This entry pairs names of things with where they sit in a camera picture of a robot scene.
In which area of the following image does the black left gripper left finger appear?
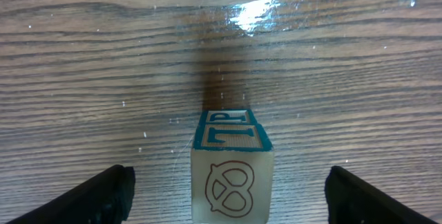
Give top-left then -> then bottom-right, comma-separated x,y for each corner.
8,165 -> 135,224

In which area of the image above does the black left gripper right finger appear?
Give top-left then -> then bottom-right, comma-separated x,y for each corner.
325,166 -> 436,224

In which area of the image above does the blue letter T pretzel block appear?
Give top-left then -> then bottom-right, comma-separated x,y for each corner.
191,124 -> 274,224

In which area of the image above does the blue letter P block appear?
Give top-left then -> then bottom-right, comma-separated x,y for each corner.
198,109 -> 258,125

